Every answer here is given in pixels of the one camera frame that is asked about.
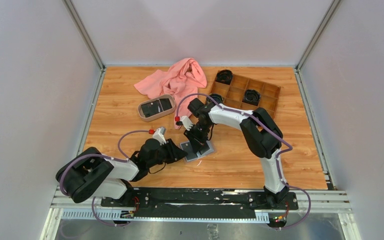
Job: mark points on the pink cloth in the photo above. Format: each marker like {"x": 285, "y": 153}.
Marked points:
{"x": 181, "y": 81}

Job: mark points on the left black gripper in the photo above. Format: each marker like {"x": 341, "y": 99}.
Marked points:
{"x": 174, "y": 153}

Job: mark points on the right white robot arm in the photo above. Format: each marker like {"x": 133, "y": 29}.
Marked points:
{"x": 262, "y": 135}

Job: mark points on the wooden divided tray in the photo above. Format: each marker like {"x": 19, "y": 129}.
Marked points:
{"x": 234, "y": 92}

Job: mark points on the rolled belt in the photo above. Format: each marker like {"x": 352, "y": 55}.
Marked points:
{"x": 217, "y": 98}
{"x": 252, "y": 97}
{"x": 224, "y": 76}

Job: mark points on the beige oval card tray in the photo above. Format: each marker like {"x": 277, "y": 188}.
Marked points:
{"x": 158, "y": 115}

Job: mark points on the rolled belt back left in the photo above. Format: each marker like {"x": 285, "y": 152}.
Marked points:
{"x": 224, "y": 76}

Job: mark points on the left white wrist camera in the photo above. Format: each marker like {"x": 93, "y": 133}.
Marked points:
{"x": 159, "y": 135}

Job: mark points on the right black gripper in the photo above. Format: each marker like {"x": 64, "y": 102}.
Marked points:
{"x": 195, "y": 142}

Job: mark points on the black VIP credit card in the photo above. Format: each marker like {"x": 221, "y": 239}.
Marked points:
{"x": 206, "y": 149}

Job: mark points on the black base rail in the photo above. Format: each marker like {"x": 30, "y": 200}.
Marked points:
{"x": 200, "y": 204}

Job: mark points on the rolled belt middle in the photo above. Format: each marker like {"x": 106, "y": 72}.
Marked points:
{"x": 252, "y": 97}

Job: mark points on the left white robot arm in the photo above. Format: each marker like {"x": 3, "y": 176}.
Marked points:
{"x": 93, "y": 174}

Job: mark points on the pink card holder wallet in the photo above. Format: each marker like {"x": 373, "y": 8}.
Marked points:
{"x": 199, "y": 153}

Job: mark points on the rolled belt front left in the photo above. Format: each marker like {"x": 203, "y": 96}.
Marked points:
{"x": 217, "y": 98}

